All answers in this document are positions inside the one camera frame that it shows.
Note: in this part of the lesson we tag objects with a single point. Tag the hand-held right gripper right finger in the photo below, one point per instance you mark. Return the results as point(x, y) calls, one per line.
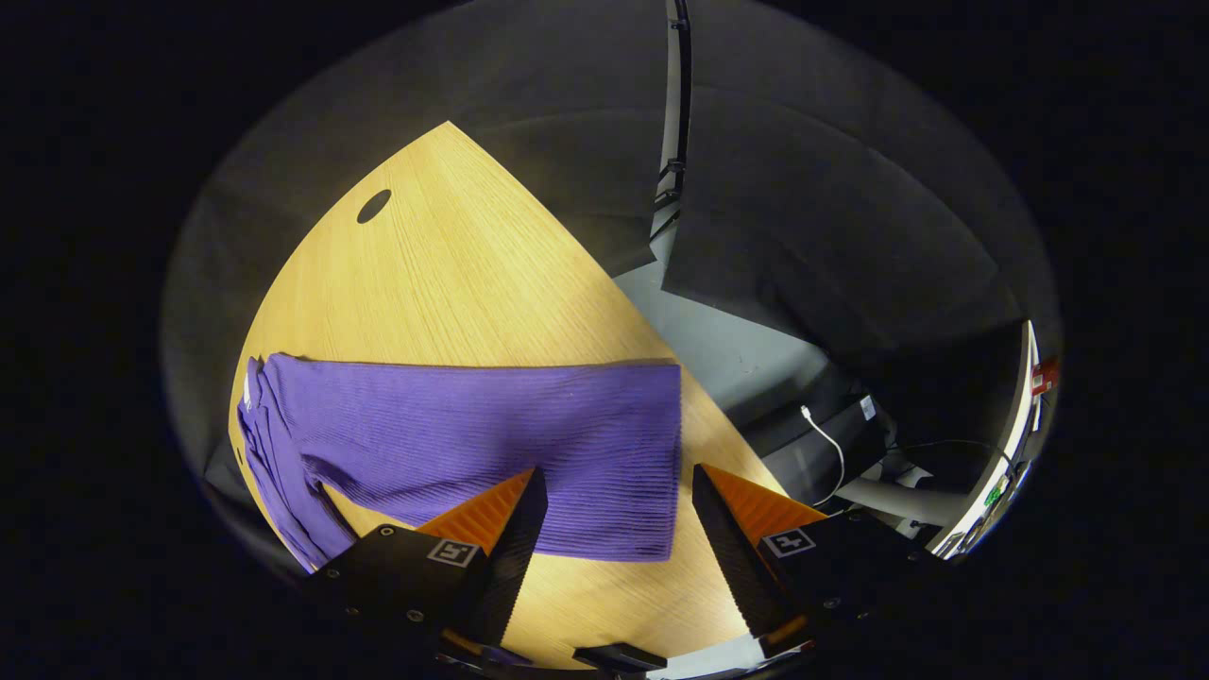
point(732, 557)

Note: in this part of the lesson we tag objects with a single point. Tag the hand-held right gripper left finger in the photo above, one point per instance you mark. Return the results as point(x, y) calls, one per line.
point(510, 557)

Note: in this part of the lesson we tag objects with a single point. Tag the purple button-up shirt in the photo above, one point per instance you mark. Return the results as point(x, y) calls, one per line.
point(472, 425)

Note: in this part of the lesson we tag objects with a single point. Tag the black box with white label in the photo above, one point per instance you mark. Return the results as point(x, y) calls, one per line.
point(812, 444)

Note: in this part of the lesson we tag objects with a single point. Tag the grey metal table leg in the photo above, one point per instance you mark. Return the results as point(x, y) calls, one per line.
point(897, 501)

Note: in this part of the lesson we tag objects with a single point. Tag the small red object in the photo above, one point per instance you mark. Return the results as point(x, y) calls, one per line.
point(1044, 376)

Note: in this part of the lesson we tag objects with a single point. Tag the plain black cloth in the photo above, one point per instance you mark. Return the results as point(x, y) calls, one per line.
point(831, 208)

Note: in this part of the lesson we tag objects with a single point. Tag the black backdrop stand pole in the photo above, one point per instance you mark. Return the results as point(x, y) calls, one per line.
point(682, 85)

